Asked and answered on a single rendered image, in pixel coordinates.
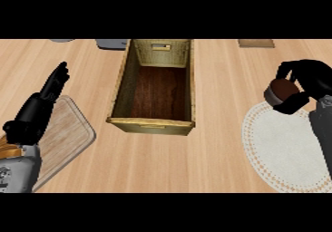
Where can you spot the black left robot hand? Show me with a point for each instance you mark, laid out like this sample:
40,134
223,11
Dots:
32,116

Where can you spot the tan wicker basket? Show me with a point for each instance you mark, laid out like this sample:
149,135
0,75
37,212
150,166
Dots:
155,90

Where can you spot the chocolate cupcake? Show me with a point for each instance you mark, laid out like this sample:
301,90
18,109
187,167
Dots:
280,92

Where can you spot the small grey object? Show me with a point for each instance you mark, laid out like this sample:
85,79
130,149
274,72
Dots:
60,40

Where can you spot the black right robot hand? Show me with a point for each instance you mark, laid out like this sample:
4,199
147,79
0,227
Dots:
313,78

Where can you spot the white round placemat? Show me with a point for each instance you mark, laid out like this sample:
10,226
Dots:
282,151

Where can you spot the brown flat board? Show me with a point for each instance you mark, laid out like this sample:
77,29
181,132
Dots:
255,43

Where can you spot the grey flat object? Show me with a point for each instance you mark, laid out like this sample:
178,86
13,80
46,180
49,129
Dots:
112,44

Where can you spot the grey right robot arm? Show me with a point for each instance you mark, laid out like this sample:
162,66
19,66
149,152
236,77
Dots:
325,136

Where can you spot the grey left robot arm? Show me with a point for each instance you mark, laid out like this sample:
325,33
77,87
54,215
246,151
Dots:
15,169

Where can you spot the pale wooden cutting board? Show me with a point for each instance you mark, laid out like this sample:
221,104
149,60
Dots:
65,136

